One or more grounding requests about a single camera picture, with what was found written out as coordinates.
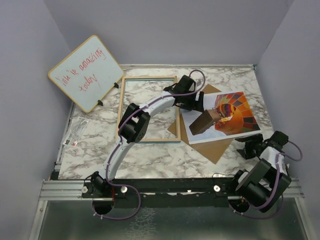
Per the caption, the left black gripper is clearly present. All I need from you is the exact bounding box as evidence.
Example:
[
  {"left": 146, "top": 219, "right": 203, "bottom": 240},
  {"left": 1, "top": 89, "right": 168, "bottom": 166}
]
[{"left": 180, "top": 90, "right": 204, "bottom": 113}]

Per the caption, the hot air balloon photo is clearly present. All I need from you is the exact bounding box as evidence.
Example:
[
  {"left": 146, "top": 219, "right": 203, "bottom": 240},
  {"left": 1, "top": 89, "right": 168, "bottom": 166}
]
[{"left": 180, "top": 91, "right": 261, "bottom": 144}]

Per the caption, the blue wooden photo frame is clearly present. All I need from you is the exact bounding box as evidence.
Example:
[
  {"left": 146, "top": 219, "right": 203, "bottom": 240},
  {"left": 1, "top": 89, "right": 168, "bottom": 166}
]
[{"left": 115, "top": 76, "right": 181, "bottom": 144}]

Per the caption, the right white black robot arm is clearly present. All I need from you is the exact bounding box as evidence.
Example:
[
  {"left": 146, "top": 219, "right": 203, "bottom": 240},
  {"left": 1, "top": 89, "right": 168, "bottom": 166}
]
[{"left": 229, "top": 131, "right": 292, "bottom": 213}]

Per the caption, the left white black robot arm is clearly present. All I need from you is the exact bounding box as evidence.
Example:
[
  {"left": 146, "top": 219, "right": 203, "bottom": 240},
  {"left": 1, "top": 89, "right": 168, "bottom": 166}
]
[{"left": 90, "top": 75, "right": 204, "bottom": 198}]

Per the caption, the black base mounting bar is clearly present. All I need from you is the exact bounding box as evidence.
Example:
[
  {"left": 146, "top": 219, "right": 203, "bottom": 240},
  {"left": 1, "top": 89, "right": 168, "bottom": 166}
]
[{"left": 81, "top": 173, "right": 249, "bottom": 209}]

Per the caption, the small whiteboard with red writing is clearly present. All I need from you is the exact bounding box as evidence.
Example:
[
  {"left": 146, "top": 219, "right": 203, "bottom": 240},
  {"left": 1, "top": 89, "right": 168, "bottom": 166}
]
[{"left": 48, "top": 35, "right": 124, "bottom": 113}]

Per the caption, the plastic bag with hardware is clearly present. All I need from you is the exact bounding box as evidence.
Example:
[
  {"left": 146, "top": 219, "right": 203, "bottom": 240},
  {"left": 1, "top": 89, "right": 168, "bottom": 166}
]
[{"left": 61, "top": 116, "right": 90, "bottom": 147}]

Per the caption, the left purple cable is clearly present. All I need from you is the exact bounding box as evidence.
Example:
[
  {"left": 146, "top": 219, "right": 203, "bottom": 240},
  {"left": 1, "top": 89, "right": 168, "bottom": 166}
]
[{"left": 91, "top": 69, "right": 207, "bottom": 221}]

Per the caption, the purple cable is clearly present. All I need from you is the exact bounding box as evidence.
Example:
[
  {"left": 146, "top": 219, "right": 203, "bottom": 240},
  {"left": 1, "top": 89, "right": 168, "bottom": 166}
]
[
  {"left": 228, "top": 139, "right": 304, "bottom": 220},
  {"left": 91, "top": 69, "right": 207, "bottom": 221}
]

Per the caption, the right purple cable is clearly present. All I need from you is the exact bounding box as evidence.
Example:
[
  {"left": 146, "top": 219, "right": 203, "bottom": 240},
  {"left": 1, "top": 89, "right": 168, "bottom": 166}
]
[{"left": 228, "top": 139, "right": 304, "bottom": 220}]

